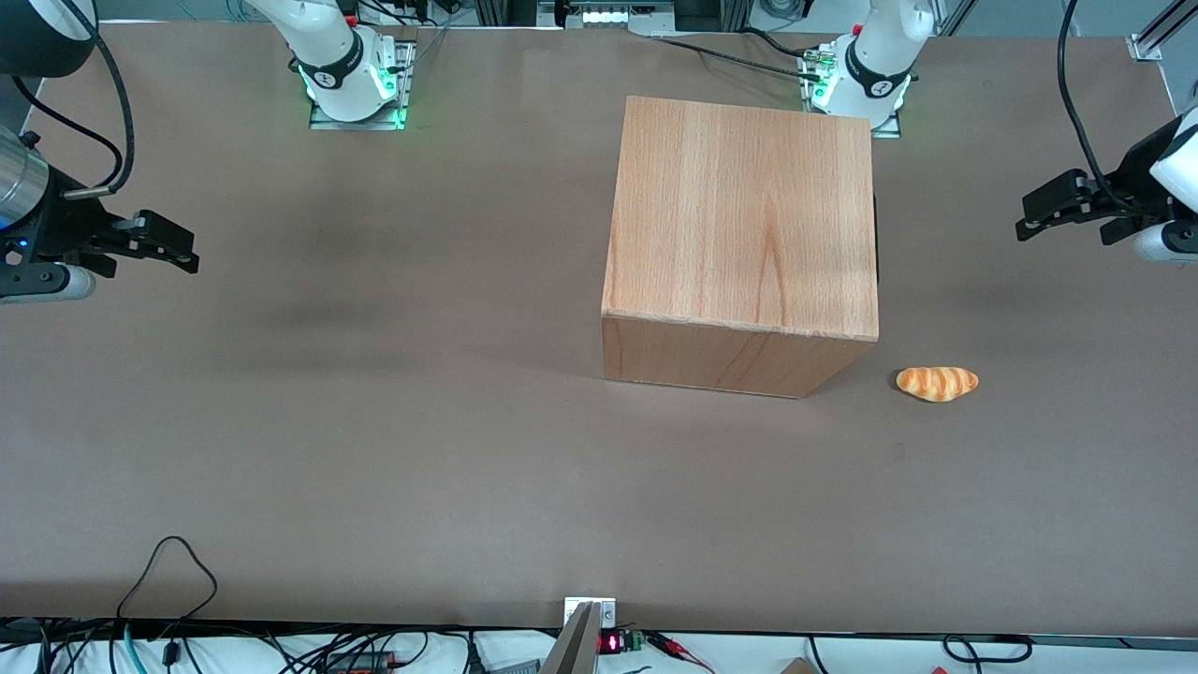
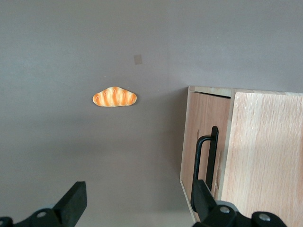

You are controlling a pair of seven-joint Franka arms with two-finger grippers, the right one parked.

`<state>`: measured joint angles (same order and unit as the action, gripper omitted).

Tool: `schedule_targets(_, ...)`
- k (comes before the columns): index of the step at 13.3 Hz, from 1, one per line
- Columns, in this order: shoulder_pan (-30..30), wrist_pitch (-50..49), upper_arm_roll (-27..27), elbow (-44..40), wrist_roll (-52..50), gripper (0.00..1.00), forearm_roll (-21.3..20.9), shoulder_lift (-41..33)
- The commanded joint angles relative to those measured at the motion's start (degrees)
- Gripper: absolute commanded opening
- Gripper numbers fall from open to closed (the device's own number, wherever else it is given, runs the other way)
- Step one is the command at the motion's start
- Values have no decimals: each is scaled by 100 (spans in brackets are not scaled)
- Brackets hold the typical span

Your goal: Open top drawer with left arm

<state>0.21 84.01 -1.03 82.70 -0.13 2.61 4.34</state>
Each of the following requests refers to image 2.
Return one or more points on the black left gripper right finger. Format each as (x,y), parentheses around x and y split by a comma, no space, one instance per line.
(203,203)

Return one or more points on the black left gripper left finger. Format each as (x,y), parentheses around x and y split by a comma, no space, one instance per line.
(68,205)

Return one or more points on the light wooden drawer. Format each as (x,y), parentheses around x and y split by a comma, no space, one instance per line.
(206,113)

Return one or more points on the light wooden drawer cabinet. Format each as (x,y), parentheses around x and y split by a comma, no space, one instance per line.
(260,153)

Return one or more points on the striped orange bread roll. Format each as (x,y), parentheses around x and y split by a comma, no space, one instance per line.
(114,97)

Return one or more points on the beige tape patch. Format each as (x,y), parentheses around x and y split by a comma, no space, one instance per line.
(138,59)

